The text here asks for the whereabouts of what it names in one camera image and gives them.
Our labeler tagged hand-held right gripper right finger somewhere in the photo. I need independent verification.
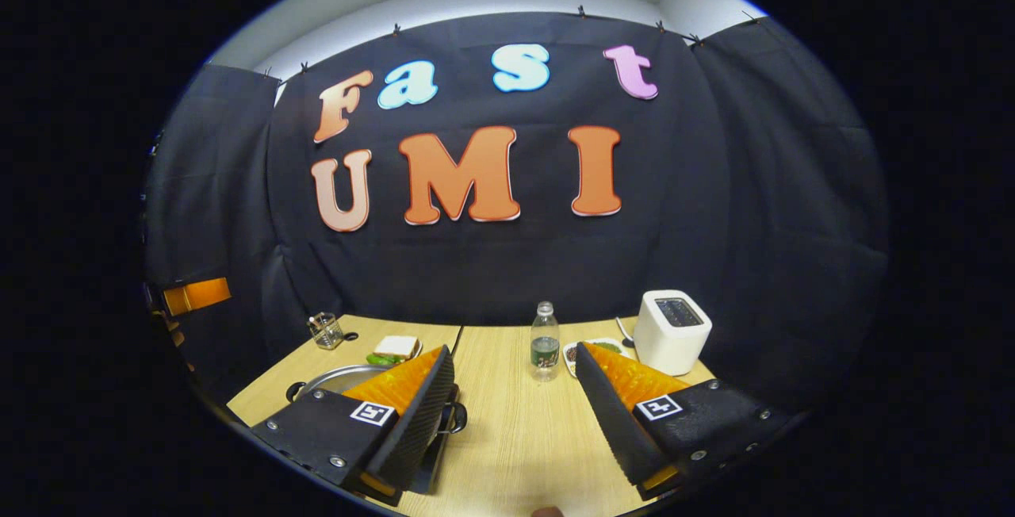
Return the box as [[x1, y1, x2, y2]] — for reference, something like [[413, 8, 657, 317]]
[[573, 340, 795, 503]]

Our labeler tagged small glass holder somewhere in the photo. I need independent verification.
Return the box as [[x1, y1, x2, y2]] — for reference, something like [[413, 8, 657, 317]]
[[307, 312, 347, 350]]

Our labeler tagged clear plastic water bottle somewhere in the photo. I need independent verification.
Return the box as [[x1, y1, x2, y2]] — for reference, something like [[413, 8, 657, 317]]
[[529, 301, 561, 382]]

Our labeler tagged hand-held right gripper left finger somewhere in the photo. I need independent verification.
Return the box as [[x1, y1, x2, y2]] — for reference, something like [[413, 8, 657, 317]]
[[250, 344, 458, 507]]

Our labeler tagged steel pot with black handle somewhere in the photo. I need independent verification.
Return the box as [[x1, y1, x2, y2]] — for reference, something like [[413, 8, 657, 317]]
[[285, 363, 469, 435]]

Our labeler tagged white toaster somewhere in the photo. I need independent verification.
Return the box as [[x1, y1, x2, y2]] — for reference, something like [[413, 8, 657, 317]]
[[633, 289, 714, 377]]

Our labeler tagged plate with sandwich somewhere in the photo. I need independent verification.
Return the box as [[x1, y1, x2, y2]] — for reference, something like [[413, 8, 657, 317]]
[[366, 335, 423, 368]]

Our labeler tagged white divided dish with beans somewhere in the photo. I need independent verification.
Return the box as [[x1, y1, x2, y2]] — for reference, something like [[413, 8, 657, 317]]
[[561, 337, 635, 380]]

